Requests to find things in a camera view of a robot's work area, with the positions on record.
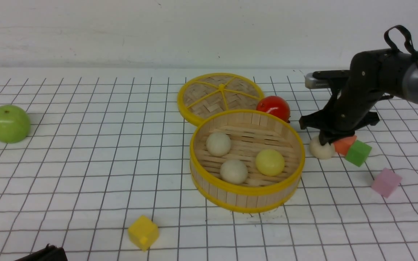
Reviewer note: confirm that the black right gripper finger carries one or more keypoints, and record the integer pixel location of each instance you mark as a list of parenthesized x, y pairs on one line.
[(329, 137)]

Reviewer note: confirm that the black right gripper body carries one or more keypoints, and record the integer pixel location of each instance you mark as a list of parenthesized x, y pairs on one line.
[(371, 75)]

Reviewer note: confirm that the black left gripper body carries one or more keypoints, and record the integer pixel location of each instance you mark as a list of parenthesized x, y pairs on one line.
[(49, 253)]

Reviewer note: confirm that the white bun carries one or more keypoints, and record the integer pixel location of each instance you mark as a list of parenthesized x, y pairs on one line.
[(218, 144), (319, 151), (234, 171)]

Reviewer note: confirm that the yellow bun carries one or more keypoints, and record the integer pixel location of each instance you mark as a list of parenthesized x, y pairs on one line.
[(270, 162)]

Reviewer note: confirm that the white bun front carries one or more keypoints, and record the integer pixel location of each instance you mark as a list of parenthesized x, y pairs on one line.
[(234, 171)]

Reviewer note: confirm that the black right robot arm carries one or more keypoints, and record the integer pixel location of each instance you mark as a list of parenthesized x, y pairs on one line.
[(408, 89)]

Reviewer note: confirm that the bamboo steamer tray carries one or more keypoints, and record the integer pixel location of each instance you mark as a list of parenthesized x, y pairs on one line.
[(250, 132)]

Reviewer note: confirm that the bamboo steamer lid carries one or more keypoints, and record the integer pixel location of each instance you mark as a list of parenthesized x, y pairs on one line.
[(213, 93)]

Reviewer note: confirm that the orange cube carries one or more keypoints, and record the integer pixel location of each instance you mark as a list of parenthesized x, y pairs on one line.
[(342, 146)]

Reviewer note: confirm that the green cube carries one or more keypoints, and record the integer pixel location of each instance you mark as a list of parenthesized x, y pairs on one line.
[(358, 153)]

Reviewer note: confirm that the red tomato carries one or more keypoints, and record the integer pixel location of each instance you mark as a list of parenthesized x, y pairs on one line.
[(276, 106)]

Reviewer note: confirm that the pink cube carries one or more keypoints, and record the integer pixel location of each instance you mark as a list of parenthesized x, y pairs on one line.
[(386, 182)]

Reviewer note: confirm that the yellow cube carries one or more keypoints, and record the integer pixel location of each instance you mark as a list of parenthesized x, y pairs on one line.
[(143, 233)]

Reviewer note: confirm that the checkered white tablecloth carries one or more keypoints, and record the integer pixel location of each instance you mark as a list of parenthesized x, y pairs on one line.
[(109, 145)]

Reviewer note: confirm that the green apple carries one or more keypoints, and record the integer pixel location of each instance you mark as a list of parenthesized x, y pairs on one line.
[(14, 124)]

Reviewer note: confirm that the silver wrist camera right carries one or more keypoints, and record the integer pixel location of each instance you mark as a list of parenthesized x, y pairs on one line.
[(326, 79)]

